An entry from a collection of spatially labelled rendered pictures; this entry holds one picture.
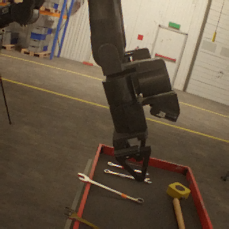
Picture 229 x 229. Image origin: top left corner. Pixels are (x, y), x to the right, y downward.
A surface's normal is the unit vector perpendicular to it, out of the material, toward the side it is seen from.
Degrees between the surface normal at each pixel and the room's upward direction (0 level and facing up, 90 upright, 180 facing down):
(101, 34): 91
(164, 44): 90
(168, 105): 90
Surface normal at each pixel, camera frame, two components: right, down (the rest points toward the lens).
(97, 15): -0.13, 0.07
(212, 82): -0.07, 0.27
